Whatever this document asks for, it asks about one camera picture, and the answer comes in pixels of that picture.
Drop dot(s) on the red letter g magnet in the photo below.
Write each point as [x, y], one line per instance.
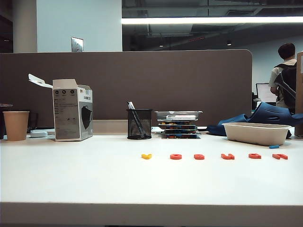
[196, 157]

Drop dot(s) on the red letter u magnet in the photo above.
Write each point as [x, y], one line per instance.
[228, 157]

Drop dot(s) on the red letter n magnet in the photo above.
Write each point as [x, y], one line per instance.
[282, 157]

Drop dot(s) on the colourful letter magnet board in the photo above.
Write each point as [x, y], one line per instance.
[178, 127]
[180, 131]
[181, 136]
[177, 123]

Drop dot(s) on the yellow letter v magnet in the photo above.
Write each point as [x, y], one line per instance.
[146, 156]

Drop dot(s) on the red letter o magnet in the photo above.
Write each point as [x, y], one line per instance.
[172, 156]

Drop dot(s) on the red letter d magnet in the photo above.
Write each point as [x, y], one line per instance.
[258, 156]

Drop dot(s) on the black mesh pen holder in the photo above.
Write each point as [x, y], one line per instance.
[139, 125]

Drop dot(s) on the black silver pen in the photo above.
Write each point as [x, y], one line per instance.
[130, 105]

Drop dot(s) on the brown desk partition panel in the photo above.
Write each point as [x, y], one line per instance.
[142, 78]

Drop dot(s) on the white grey mask box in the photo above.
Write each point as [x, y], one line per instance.
[66, 111]

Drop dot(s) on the white ceiling light strip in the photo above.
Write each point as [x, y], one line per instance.
[189, 20]

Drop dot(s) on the beige pulp tray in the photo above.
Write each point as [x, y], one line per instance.
[255, 133]

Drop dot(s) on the white computer monitor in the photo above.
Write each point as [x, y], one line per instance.
[264, 93]

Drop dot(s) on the small white device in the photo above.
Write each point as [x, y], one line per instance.
[38, 133]

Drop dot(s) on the blue fabric bag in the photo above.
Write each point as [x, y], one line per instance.
[267, 113]

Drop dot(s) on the small blue magnet piece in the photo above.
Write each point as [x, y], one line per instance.
[274, 146]

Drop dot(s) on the brown paper cup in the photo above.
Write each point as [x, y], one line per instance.
[16, 125]

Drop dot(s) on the person in beige shirt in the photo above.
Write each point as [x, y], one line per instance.
[287, 50]

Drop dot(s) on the brown cardboard box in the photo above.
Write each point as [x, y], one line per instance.
[299, 94]

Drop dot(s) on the silver wall plate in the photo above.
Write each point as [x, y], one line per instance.
[77, 44]

